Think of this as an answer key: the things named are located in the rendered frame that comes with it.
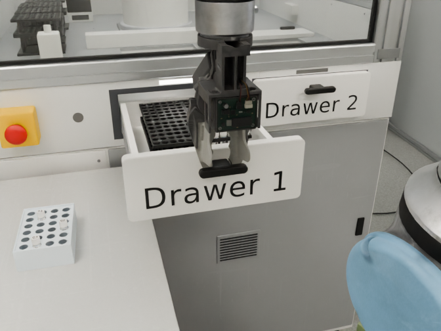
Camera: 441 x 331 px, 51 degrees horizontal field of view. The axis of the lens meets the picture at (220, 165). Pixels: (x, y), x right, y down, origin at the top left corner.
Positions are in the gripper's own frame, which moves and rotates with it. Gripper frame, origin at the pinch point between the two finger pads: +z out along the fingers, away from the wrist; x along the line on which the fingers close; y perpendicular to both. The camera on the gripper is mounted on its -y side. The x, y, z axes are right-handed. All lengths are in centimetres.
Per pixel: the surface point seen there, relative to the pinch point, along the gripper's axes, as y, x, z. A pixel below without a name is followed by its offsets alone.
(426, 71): -170, 174, 43
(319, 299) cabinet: -35, 41, 69
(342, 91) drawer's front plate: -33, 39, 2
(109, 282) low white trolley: 4.9, -18.4, 14.6
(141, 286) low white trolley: 7.2, -13.9, 14.5
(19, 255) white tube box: -1.0, -31.0, 11.5
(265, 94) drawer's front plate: -33.4, 19.5, 1.0
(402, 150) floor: -163, 163, 91
